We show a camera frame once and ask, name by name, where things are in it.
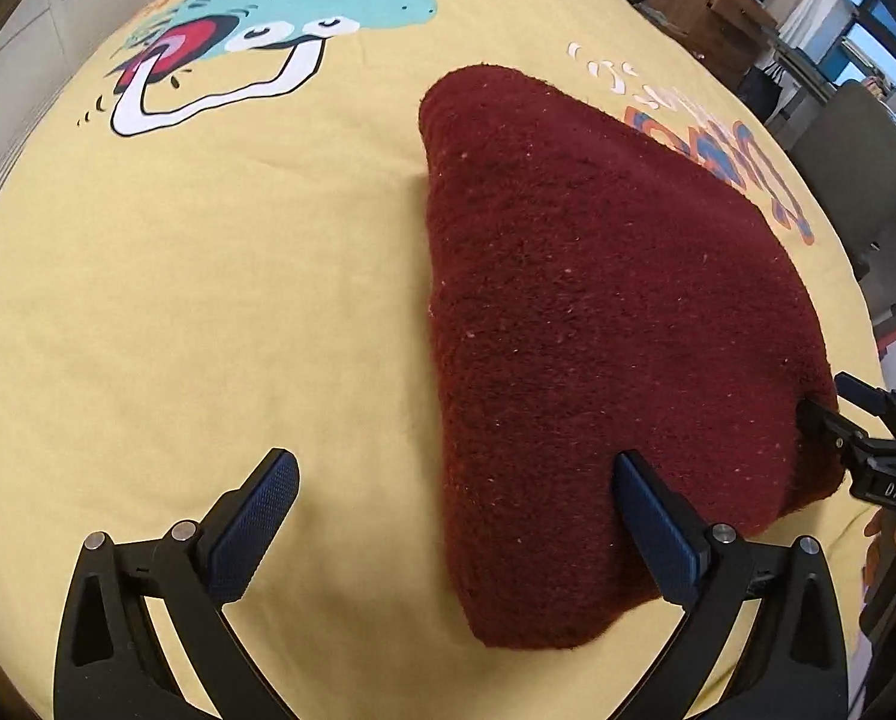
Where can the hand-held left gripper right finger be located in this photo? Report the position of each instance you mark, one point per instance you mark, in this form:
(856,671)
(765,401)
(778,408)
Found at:
(654,532)

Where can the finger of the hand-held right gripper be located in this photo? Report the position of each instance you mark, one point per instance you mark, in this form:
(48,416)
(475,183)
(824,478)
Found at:
(841,435)
(894,405)

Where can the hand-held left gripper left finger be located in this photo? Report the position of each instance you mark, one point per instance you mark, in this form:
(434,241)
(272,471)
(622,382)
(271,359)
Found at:
(257,517)

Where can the dark red towel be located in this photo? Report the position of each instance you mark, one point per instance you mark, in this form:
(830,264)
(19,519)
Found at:
(605,315)

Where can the person's right hand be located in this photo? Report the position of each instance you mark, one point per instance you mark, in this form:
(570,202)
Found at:
(884,540)

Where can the yellow dinosaur print blanket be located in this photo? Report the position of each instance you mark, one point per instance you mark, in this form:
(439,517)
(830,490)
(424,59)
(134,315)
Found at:
(230,315)

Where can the grey upholstered chair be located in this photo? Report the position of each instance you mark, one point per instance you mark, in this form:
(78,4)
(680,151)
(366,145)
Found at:
(853,157)

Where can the brown cardboard box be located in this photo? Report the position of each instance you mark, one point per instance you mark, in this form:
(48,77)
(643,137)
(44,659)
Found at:
(710,7)

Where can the white panelled cabinet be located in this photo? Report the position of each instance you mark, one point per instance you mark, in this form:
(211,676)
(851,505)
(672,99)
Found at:
(28,37)

